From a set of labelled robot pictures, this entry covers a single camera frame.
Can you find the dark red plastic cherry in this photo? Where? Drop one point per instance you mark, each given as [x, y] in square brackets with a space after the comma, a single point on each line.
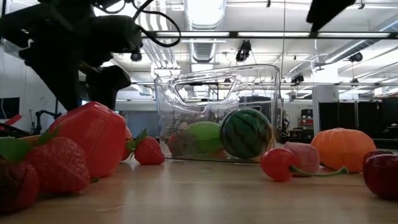
[377, 152]
[15, 186]

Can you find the black wall monitor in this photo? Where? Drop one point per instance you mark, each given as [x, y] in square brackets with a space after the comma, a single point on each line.
[9, 108]

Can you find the black ceiling mounted camera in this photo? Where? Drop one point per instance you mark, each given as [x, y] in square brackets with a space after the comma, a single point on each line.
[356, 57]
[244, 51]
[298, 79]
[136, 56]

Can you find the small pink plastic fruit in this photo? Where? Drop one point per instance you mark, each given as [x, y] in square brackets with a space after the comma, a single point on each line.
[303, 158]

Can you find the clear plastic tupperware container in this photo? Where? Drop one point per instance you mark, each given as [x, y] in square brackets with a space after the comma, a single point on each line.
[264, 93]

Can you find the orange plastic tangerine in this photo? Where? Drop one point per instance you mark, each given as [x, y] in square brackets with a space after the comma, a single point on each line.
[343, 149]

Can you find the round red plastic tomato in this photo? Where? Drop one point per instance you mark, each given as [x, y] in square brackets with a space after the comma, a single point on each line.
[128, 140]

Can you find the dark red apple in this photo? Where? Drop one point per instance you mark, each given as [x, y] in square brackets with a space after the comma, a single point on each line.
[381, 175]

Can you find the silver ceiling duct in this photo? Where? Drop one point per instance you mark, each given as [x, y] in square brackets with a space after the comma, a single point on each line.
[205, 18]

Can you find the shelf with boxes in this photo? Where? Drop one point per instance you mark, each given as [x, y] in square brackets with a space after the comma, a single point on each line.
[306, 121]

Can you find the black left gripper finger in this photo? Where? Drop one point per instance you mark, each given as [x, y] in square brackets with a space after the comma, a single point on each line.
[107, 87]
[53, 84]

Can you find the green plastic lime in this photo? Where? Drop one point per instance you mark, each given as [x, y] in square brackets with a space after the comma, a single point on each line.
[203, 137]

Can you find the black background robot arm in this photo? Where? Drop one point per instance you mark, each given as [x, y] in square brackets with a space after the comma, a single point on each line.
[38, 119]

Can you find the red plastic bell pepper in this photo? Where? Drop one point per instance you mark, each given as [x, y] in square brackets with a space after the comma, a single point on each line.
[93, 140]

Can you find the green striped plastic watermelon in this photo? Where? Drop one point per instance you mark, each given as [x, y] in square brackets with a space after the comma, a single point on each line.
[245, 133]

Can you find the bright red plastic cherry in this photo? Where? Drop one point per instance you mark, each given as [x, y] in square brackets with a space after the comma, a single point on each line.
[276, 165]

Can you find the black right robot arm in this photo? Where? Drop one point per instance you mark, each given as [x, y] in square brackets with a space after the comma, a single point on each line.
[326, 11]

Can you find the black partition panels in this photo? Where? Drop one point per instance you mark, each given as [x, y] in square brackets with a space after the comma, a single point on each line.
[348, 118]

